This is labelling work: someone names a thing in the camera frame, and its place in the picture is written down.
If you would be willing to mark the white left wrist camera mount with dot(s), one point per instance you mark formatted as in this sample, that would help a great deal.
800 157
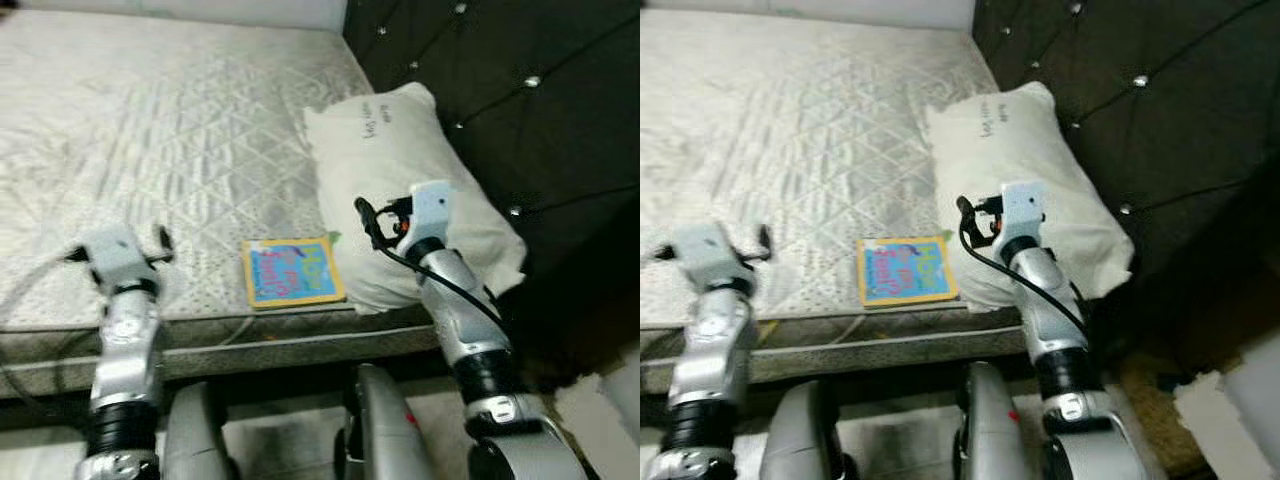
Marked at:
708 255
113 255

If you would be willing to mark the white pillow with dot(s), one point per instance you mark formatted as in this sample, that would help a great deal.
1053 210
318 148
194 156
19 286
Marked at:
1040 140
400 150

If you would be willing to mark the brown floor mat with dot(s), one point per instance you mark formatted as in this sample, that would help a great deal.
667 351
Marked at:
1150 410

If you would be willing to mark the dark tufted headboard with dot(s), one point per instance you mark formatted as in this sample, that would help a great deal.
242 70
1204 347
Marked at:
1180 130
530 130

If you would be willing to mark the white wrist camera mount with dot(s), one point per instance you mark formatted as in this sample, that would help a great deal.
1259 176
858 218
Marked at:
113 255
428 212
708 255
1025 212

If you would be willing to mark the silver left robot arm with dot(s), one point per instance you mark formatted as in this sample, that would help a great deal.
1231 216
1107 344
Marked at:
710 360
125 360

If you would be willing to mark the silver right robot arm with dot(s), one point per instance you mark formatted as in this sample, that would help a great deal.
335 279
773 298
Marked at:
470 330
1060 330

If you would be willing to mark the grey robot left leg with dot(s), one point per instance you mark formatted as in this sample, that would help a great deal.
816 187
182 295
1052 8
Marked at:
195 435
800 435

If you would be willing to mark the white quilted mattress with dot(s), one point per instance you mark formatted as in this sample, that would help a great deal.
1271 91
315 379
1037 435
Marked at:
170 140
790 140

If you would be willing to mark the white box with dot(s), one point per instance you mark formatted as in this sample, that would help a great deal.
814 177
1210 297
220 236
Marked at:
590 430
1215 420

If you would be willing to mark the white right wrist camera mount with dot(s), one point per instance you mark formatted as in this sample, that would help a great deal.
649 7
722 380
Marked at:
1025 212
428 212

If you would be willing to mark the grey robot right leg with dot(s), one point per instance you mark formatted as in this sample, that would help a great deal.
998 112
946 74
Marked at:
995 430
385 430

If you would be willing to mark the dark bed base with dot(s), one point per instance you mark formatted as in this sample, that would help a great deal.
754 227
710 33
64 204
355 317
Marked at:
280 400
900 400

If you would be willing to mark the grey robot leg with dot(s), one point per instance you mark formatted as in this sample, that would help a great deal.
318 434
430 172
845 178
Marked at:
995 430
800 435
195 435
385 430

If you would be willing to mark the yellow blue children's book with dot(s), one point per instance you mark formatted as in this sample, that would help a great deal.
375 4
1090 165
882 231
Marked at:
905 270
292 272

